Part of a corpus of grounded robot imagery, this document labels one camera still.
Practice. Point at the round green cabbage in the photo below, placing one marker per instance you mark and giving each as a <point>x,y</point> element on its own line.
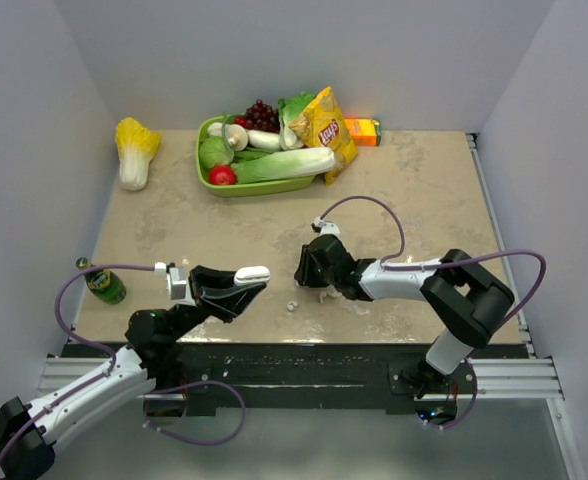
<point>213,152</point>

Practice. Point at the white earbud charging case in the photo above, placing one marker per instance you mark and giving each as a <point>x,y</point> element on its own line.
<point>251,275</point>

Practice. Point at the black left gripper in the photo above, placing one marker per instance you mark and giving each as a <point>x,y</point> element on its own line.
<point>217,291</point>

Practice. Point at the green leafy lettuce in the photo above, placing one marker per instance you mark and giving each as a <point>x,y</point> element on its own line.
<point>288,111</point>

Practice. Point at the green plastic basket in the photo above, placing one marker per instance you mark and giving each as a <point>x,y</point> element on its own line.
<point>243,190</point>

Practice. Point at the yellow Lays chip bag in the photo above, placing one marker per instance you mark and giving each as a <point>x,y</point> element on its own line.
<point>321,124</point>

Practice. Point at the beige mushroom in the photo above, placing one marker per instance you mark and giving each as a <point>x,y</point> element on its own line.
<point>236,135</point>

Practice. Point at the long green white cabbage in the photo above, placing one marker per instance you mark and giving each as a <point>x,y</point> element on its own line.
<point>285,165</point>

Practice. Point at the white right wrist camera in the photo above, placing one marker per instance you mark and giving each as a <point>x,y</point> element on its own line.
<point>324,227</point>

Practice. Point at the orange juice carton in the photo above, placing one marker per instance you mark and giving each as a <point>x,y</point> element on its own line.
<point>365,132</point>

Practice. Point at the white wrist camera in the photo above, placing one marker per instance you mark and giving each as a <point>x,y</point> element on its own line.
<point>324,227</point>
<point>176,280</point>

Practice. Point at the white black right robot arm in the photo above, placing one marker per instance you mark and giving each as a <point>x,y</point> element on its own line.
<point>469,300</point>

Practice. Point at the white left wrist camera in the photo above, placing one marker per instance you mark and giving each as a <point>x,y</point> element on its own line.
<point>176,280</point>

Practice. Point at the yellow napa cabbage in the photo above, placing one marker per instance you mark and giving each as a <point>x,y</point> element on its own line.
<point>137,146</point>

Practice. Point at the dark red grapes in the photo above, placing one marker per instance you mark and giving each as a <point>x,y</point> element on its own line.
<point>259,116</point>

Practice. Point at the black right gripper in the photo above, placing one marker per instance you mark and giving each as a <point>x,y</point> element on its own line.
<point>304,274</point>

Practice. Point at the red apple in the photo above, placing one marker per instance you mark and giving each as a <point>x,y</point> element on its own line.
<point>222,176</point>

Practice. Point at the green glass bottle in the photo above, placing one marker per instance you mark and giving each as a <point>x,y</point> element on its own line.
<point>106,286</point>

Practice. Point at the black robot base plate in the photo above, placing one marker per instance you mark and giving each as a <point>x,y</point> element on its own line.
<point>388,377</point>

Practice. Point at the white radish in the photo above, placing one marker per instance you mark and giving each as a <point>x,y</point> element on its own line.
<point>262,140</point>

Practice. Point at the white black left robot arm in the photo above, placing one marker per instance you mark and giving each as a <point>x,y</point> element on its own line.
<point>148,363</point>

